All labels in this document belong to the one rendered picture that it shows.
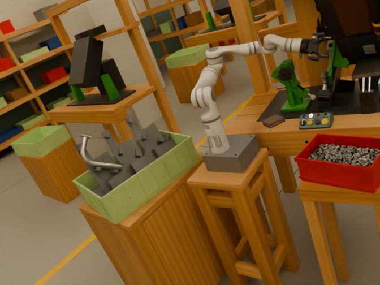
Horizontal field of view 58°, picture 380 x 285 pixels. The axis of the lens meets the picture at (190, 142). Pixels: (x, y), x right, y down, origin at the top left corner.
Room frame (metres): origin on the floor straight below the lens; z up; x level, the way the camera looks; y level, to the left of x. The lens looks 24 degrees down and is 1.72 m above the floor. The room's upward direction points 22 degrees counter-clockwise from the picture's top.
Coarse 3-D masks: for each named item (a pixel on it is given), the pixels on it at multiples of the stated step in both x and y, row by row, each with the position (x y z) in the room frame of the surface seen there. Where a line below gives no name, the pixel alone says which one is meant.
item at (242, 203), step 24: (264, 168) 1.50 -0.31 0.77; (216, 192) 1.49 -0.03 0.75; (240, 192) 1.33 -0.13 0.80; (264, 192) 1.53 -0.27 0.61; (216, 216) 1.51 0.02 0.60; (240, 216) 1.37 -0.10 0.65; (216, 240) 1.53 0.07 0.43; (240, 240) 1.68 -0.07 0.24; (264, 240) 1.36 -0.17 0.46; (288, 240) 1.52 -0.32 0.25; (240, 264) 1.49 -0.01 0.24; (264, 264) 1.34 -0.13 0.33; (288, 264) 1.53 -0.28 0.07
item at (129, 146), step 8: (104, 136) 1.93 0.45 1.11; (112, 136) 1.95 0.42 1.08; (112, 144) 1.92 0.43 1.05; (120, 144) 1.93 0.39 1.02; (128, 144) 1.94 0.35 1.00; (136, 144) 1.95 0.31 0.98; (128, 152) 1.91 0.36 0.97; (120, 160) 1.87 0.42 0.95; (128, 160) 1.88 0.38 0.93; (136, 160) 1.83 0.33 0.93; (144, 160) 1.84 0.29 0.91; (152, 160) 1.85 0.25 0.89; (128, 168) 1.85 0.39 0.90; (136, 168) 1.81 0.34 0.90
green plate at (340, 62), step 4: (332, 44) 1.57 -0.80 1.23; (332, 48) 1.57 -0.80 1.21; (336, 48) 1.57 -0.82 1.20; (332, 52) 1.57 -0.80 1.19; (336, 52) 1.57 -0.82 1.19; (332, 56) 1.57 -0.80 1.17; (336, 56) 1.57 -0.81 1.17; (340, 56) 1.56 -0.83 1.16; (332, 60) 1.57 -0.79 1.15; (336, 60) 1.57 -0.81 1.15; (340, 60) 1.56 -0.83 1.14; (344, 60) 1.55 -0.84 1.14; (332, 64) 1.58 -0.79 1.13; (336, 64) 1.58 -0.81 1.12; (340, 64) 1.57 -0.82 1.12; (344, 64) 1.55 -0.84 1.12; (348, 64) 1.54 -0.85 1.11
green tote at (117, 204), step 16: (176, 144) 1.95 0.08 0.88; (192, 144) 1.80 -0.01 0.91; (160, 160) 1.68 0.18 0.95; (176, 160) 1.73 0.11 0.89; (192, 160) 1.78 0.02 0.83; (80, 176) 1.86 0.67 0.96; (144, 176) 1.62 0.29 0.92; (160, 176) 1.66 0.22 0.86; (176, 176) 1.71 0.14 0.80; (80, 192) 1.83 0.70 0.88; (112, 192) 1.52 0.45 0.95; (128, 192) 1.56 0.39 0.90; (144, 192) 1.60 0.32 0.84; (96, 208) 1.67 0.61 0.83; (112, 208) 1.51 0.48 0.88; (128, 208) 1.54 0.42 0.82
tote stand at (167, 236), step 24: (192, 168) 1.76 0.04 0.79; (168, 192) 1.61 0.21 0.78; (192, 192) 1.71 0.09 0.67; (96, 216) 1.68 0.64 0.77; (144, 216) 1.50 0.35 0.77; (168, 216) 1.57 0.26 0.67; (192, 216) 1.67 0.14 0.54; (120, 240) 1.57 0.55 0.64; (144, 240) 1.46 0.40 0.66; (168, 240) 1.53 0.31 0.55; (192, 240) 1.62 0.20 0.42; (120, 264) 1.73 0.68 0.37; (144, 264) 1.47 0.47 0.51; (168, 264) 1.49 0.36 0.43; (192, 264) 1.58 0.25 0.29; (216, 264) 1.68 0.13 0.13
